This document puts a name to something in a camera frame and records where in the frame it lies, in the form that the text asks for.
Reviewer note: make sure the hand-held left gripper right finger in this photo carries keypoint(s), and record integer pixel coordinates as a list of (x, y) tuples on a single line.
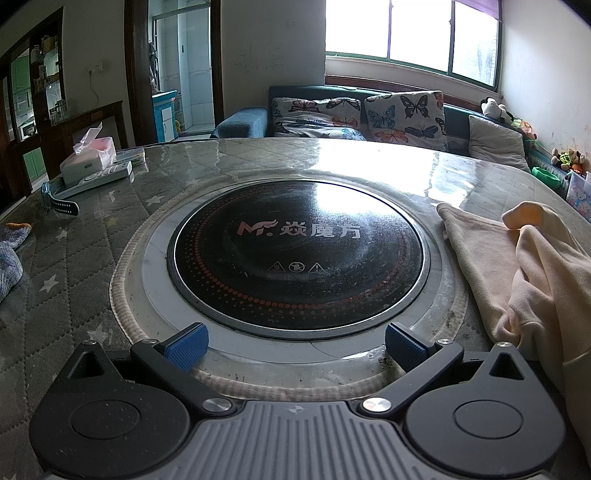
[(406, 348)]

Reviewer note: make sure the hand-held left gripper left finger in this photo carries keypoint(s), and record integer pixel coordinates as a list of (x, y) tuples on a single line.
[(187, 348)]

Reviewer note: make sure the cream garment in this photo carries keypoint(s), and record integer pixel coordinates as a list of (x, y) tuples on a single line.
[(531, 277)]

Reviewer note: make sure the round black induction cooktop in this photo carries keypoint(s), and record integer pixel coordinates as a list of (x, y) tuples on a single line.
[(295, 277)]

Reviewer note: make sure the white remote control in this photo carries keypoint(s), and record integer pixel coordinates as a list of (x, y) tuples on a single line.
[(99, 177)]

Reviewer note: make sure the blue white knit cloth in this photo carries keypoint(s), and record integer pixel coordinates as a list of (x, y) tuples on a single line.
[(8, 267)]

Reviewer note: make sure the pale flat box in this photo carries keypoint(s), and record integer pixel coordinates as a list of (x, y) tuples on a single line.
[(131, 156)]

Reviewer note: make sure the pink white tissue pack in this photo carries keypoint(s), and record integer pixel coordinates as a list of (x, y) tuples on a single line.
[(94, 152)]

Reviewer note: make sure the green bowl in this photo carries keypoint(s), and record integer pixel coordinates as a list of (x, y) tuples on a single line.
[(547, 176)]

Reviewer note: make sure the grey pillow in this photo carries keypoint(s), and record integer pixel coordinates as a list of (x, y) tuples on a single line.
[(496, 143)]

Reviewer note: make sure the butterfly print pillow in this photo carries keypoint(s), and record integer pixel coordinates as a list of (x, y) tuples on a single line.
[(406, 117), (314, 107)]

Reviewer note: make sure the cartoon print storage box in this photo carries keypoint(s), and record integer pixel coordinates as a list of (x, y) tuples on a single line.
[(579, 191)]

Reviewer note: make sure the blue leaf print pillow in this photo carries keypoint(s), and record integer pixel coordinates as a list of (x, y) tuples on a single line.
[(318, 131)]

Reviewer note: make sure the blue bathroom cabinet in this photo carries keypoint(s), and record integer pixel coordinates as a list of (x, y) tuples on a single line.
[(164, 115)]

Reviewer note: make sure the teal blue sofa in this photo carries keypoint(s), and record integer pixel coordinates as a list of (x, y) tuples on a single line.
[(457, 115)]

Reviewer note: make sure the small plush toys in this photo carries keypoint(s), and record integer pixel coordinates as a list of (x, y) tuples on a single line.
[(570, 159)]

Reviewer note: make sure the dark wooden cabinet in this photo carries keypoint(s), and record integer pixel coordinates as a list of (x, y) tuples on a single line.
[(78, 122)]

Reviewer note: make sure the panda plush toy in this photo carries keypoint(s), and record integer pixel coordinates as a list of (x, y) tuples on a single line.
[(494, 110)]

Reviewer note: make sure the purple curtain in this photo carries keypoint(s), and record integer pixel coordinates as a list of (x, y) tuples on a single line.
[(482, 7)]

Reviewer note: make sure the dark wooden door frame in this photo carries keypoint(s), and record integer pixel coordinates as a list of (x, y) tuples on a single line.
[(136, 69)]

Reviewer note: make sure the white wall socket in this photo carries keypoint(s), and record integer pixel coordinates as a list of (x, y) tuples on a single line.
[(95, 69)]

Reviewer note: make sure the green frame window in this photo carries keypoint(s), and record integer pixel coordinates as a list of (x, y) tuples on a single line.
[(415, 27)]

